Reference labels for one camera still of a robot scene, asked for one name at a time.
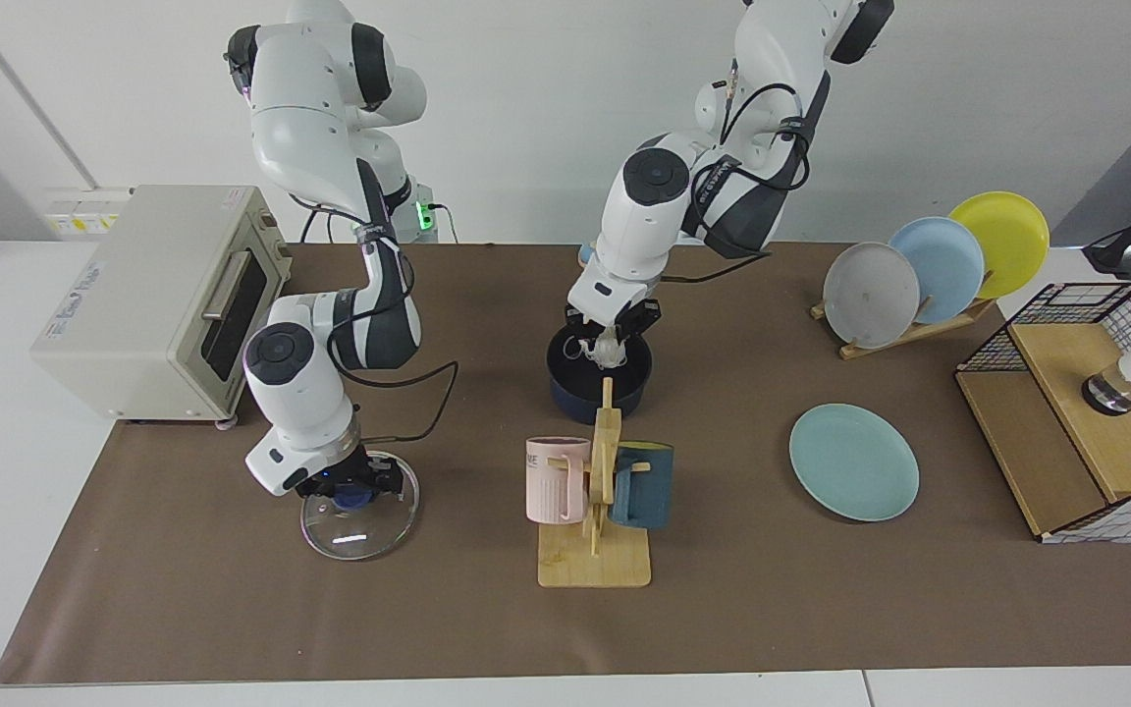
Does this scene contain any black pot with blue handle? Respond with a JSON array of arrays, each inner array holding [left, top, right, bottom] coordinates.
[[546, 322, 655, 425]]

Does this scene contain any white wall socket strip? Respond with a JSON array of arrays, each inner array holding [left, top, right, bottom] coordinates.
[[43, 187, 139, 237]]

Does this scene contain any brown table cloth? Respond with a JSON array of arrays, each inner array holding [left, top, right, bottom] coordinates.
[[0, 243, 1131, 685]]

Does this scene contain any wooden cup stand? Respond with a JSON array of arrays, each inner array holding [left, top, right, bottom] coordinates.
[[537, 377, 653, 589]]

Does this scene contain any yellow plate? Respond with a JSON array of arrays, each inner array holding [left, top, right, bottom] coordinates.
[[948, 190, 1051, 300]]

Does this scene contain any pale green plate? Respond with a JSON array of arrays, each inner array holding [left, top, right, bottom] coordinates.
[[788, 403, 921, 523]]

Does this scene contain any wooden plate rack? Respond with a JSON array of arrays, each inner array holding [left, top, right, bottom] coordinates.
[[810, 298, 998, 360]]

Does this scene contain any wire basket with wooden floor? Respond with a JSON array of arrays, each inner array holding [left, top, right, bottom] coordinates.
[[954, 282, 1131, 544]]

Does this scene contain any dark teal cup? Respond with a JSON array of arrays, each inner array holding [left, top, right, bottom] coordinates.
[[609, 442, 675, 531]]

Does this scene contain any grey plate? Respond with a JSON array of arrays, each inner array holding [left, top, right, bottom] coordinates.
[[822, 242, 922, 351]]

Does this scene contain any pale toaster oven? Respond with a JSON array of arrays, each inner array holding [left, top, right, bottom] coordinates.
[[30, 185, 293, 430]]

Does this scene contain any glass lid with blue knob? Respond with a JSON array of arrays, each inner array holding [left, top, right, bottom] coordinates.
[[299, 450, 421, 562]]

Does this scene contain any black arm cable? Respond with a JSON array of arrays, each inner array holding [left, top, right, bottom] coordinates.
[[688, 82, 814, 261], [286, 191, 460, 445]]

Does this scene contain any white vermicelli bundle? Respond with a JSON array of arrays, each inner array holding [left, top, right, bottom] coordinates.
[[580, 329, 630, 372]]

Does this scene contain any pink cup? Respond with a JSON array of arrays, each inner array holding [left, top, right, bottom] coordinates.
[[525, 437, 593, 524]]

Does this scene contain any light blue plate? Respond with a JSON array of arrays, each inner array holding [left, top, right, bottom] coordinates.
[[888, 216, 986, 326]]

